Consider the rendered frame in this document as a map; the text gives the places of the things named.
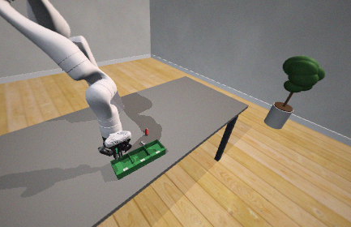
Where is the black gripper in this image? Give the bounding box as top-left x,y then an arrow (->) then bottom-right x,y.
98,136 -> 131,160

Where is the green compartment tray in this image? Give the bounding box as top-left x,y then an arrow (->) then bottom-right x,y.
112,139 -> 166,180

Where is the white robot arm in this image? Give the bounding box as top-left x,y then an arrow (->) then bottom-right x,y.
0,0 -> 131,148

